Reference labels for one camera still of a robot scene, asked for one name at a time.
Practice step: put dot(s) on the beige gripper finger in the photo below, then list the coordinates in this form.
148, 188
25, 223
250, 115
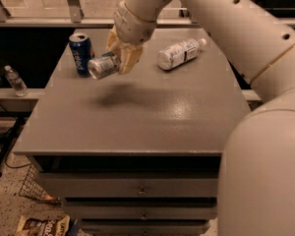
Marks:
130, 56
114, 42

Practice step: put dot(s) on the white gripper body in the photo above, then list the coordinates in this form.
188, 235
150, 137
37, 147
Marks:
133, 26

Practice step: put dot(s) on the silver redbull can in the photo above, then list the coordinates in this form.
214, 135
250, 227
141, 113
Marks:
103, 66

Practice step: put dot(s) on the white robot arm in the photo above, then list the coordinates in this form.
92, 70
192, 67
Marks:
256, 183

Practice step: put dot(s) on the blue pepsi can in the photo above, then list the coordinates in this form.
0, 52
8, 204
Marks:
81, 48

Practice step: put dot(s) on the white label plastic bottle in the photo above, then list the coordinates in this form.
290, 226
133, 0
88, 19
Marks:
180, 53

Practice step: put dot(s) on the grey drawer cabinet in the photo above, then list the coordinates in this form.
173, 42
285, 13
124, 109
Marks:
136, 155

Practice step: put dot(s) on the small clear water bottle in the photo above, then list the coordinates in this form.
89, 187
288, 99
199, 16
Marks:
16, 81

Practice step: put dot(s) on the brown snack bag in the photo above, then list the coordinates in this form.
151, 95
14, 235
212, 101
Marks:
49, 227

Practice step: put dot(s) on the metal railing frame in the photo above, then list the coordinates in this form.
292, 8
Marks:
55, 17

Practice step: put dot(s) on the wire mesh basket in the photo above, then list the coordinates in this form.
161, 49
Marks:
32, 190

